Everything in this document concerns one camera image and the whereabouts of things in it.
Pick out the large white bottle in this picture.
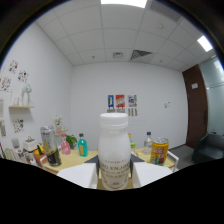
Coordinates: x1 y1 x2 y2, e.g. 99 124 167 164
97 112 132 191

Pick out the teal liquid bottle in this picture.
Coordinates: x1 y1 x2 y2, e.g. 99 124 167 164
77 133 89 158

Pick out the clear bottle blue cap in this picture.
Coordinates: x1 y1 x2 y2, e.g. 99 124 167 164
143 131 154 156

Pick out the pink liquid bottle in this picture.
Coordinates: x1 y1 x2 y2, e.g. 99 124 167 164
60 133 72 156

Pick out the clear bottle green cap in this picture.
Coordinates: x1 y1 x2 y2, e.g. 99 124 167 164
130 141 138 154

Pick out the green potted plant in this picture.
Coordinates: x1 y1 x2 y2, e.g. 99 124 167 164
65 134 79 150

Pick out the silver and black can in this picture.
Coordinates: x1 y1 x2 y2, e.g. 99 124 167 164
39 125 63 167

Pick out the orange pen holder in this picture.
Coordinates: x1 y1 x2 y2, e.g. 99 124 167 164
32 143 48 168

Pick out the white flower vase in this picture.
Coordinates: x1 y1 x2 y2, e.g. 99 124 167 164
54 114 65 135

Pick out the brown door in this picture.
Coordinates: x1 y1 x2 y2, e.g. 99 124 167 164
182 64 210 150

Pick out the white branch ornament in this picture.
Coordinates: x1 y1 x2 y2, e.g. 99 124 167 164
21 83 33 107

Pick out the ceiling air vent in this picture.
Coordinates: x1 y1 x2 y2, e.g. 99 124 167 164
129 49 154 62

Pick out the ceiling light panel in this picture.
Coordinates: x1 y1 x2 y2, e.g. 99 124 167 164
100 0 148 9
196 35 214 53

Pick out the white colourful wall poster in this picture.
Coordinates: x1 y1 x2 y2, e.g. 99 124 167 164
127 94 138 117

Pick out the red wall poster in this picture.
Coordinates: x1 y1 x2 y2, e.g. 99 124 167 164
115 94 126 114

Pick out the blue wall poster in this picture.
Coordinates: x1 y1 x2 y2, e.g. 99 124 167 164
107 94 116 114

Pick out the wooden wall shelf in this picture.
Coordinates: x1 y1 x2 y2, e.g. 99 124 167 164
8 104 36 110

